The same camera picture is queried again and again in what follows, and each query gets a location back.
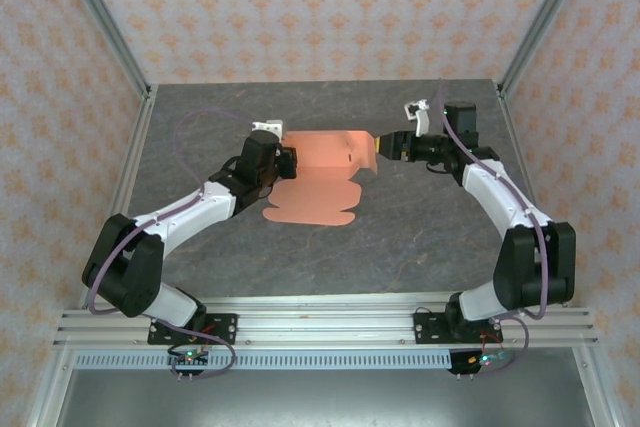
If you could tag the long aluminium cross rail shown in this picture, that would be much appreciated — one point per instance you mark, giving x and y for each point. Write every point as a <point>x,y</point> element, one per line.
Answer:
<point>325,327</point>

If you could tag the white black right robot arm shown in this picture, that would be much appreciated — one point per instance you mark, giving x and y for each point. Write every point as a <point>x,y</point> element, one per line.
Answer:
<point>492,194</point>

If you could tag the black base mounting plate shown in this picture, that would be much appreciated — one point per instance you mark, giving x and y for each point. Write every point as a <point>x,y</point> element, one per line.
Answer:
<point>425,329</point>
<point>225,329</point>

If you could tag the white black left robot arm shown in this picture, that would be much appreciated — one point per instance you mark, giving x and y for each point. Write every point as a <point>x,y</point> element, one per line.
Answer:
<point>190,209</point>

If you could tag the aluminium table side rail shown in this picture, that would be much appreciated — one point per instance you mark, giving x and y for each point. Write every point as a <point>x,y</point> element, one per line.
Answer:
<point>132,157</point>
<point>510,122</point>

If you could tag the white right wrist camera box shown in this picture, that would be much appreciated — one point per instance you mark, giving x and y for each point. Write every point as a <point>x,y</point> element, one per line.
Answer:
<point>422,119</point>

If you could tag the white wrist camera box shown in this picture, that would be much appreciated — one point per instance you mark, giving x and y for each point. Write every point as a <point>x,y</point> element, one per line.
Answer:
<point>267,126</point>
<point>422,119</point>

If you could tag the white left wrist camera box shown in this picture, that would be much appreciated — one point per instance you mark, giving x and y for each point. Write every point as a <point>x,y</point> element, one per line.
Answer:
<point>267,126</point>

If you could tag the aluminium frame post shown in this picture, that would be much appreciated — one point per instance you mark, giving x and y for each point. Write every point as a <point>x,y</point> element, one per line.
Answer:
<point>545,17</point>
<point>102,17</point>

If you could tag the aluminium frame leg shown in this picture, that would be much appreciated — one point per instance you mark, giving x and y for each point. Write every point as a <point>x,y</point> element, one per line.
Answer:
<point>598,392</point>
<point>50,392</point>

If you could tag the orange cardboard paper box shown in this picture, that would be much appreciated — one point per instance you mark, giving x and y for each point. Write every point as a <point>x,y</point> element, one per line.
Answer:
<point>310,197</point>

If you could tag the controller board with lights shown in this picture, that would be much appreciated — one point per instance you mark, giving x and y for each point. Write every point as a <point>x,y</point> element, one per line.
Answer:
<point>482,360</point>
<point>189,358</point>

